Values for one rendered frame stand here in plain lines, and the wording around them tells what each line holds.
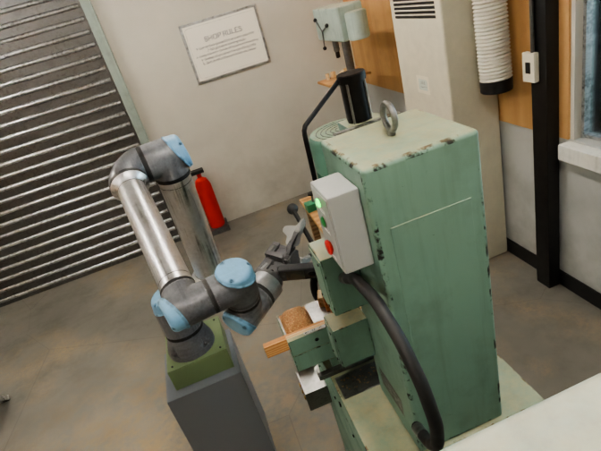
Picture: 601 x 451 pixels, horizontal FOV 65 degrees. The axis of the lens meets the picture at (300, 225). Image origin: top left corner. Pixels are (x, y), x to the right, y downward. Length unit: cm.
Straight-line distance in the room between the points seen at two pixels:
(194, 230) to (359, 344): 75
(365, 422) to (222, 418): 90
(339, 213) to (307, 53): 356
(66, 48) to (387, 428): 355
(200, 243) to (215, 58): 263
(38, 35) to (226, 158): 167
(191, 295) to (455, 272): 59
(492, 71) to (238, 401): 188
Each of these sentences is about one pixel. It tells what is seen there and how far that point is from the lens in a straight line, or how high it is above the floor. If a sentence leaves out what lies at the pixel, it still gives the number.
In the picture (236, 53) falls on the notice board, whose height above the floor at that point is 140.
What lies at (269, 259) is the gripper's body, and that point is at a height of 114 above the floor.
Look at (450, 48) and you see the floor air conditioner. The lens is 260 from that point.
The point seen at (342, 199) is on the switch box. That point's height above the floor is 147.
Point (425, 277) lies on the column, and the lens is 92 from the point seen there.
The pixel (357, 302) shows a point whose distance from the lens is 107.
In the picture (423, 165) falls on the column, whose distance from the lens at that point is 83.
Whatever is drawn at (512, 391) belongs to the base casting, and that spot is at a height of 80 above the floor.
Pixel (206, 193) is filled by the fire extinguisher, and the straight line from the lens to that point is 420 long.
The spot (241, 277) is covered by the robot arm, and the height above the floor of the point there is 124.
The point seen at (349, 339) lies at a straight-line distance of 117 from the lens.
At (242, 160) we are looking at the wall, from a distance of 434.
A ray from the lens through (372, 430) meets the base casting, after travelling 130.
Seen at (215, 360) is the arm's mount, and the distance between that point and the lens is 194.
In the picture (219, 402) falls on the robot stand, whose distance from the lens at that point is 203.
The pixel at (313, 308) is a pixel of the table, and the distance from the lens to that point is 153.
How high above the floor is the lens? 182
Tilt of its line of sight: 27 degrees down
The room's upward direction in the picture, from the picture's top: 16 degrees counter-clockwise
